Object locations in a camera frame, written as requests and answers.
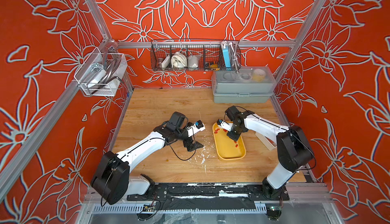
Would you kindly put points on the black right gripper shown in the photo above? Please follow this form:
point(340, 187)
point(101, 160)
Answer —
point(232, 137)

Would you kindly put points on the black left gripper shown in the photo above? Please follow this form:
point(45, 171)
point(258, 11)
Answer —
point(192, 147)

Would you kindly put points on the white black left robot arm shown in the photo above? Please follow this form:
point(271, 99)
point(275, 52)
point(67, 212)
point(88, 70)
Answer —
point(112, 179)

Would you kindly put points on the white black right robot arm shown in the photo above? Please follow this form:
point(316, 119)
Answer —
point(293, 148)

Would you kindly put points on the small white plastic box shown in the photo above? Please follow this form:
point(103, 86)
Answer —
point(270, 145)

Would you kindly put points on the grey plastic storage box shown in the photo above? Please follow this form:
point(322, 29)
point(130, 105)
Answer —
point(245, 86)

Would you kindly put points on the blue box in basket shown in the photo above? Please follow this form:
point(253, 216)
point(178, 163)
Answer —
point(225, 47)

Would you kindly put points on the yellow plastic tray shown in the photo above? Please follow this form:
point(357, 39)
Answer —
point(225, 147)

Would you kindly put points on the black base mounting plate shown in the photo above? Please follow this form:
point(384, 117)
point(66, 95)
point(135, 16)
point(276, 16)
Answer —
point(251, 191)

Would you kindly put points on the white cloth in basket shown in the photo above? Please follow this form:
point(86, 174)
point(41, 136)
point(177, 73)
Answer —
point(179, 60)

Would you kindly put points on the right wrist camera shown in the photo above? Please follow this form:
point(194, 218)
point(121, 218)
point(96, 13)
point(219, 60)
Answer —
point(227, 126)

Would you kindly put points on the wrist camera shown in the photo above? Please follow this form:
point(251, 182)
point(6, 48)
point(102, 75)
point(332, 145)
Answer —
point(227, 126)
point(194, 128)

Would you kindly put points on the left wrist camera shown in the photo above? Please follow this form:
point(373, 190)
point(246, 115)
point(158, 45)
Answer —
point(194, 128)

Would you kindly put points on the black wire wall basket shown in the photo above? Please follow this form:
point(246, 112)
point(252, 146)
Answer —
point(202, 54)

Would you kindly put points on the clear plastic wall bin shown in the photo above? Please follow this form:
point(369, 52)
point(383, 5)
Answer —
point(103, 74)

